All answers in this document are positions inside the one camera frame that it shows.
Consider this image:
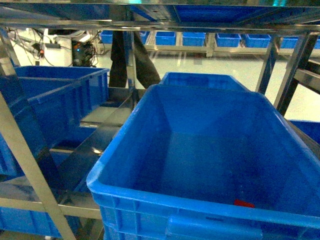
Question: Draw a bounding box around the red toy block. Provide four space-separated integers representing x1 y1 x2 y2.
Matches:
233 199 255 208

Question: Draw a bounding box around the stainless steel shelf rack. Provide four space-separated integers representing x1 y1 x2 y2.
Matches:
0 0 320 240

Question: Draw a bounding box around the blue crate left on shelf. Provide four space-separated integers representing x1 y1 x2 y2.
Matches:
0 66 111 176

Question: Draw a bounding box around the large blue crate right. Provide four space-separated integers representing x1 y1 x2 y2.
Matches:
86 85 320 240

